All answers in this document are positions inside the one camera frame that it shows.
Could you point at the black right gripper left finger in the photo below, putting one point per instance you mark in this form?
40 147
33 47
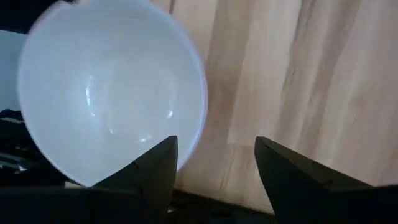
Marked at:
155 174

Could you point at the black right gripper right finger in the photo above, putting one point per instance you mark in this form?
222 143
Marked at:
289 183

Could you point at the pale grey panel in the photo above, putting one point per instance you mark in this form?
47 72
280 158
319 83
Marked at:
9 68

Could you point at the large pale pink bowl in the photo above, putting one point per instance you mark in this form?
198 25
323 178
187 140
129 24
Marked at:
102 87

